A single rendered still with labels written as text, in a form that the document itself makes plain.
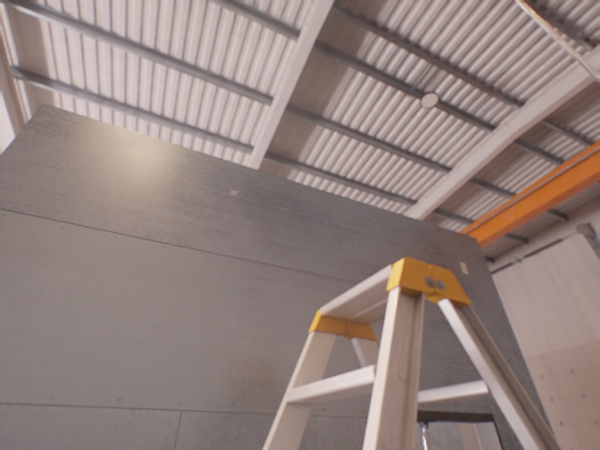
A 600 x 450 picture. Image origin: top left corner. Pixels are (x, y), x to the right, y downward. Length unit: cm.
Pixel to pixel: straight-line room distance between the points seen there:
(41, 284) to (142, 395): 48
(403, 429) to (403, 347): 13
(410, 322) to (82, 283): 103
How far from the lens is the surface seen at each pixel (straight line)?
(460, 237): 238
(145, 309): 123
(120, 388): 118
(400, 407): 57
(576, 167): 900
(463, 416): 176
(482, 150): 896
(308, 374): 84
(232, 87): 713
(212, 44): 699
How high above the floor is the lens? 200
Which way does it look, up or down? 36 degrees up
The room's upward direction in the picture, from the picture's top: straight up
